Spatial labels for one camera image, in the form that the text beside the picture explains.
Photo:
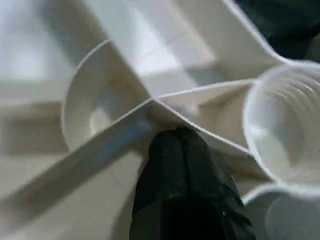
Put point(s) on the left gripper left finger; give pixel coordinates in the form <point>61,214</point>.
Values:
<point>160,195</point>

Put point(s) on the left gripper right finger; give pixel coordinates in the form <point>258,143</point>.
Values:
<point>210,200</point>

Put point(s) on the white plastic table top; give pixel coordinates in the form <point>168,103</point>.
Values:
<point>100,90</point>

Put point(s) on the black plastic mat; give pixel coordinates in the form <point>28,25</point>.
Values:
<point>290,25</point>

